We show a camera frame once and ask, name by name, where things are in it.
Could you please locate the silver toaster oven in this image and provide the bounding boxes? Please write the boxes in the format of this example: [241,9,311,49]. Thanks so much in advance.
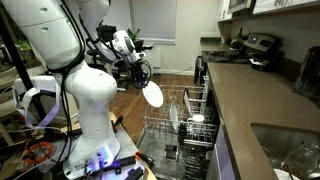
[243,33,282,71]

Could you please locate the steel sink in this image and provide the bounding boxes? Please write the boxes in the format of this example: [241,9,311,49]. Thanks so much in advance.
[251,123,320,180]

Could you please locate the white mug in rack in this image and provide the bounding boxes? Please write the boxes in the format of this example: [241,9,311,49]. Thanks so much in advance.
[187,114,205,123]

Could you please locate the black kettle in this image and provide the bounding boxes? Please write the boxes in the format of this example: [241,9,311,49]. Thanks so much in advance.
[231,29,248,50]

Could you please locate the orange cable coil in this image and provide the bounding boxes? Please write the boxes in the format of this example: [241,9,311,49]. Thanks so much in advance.
[22,141,54,164]

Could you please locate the wire dishwasher rack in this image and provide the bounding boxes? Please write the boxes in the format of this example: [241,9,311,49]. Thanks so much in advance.
[143,85,218,147]

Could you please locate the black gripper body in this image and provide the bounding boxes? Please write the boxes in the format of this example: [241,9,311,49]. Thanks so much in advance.
[130,60,151,89]

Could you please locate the white plate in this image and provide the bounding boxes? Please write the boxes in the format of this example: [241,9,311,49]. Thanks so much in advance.
[183,91,192,116]
[142,81,164,107]
[170,103,179,131]

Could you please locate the orange handled tool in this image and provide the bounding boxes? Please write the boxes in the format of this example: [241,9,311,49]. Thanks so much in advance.
[135,151,155,168]

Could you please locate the glass pitcher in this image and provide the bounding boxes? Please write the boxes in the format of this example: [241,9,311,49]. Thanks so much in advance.
[281,142,320,180]

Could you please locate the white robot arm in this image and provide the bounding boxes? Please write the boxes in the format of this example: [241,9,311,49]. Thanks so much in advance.
[1,0,141,180]

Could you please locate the black stove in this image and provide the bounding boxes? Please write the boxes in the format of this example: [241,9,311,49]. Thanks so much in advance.
[193,51,250,85]

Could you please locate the window blinds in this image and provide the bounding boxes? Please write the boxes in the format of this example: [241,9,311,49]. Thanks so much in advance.
[133,0,177,42]

